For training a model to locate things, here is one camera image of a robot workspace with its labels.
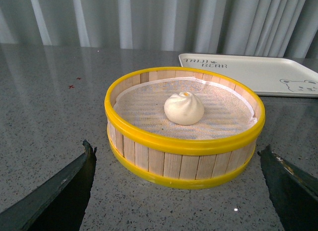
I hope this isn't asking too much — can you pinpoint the white mesh steamer liner cloth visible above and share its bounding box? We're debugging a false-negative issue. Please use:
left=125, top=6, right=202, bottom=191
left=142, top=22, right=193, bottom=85
left=113, top=77, right=258, bottom=140

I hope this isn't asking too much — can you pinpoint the white bear print tray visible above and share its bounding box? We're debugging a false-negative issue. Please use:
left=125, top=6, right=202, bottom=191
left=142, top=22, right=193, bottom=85
left=179, top=53, right=318, bottom=98

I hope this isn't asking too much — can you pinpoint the white steamed bun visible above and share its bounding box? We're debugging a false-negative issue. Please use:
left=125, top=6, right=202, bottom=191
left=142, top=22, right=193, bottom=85
left=164, top=91, right=204, bottom=126

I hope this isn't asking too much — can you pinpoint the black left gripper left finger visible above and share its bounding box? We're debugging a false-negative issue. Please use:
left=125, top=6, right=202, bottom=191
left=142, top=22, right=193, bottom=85
left=0, top=140, right=97, bottom=231

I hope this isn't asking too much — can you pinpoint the grey pleated curtain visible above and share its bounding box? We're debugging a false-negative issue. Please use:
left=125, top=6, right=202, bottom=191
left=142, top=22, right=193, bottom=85
left=0, top=0, right=318, bottom=58

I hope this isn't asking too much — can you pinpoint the yellow rimmed wooden steamer basket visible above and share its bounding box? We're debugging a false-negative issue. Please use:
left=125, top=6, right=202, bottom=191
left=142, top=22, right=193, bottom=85
left=104, top=67, right=265, bottom=189

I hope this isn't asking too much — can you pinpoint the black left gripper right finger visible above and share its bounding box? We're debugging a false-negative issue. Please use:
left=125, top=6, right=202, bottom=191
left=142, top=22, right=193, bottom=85
left=258, top=145, right=318, bottom=231

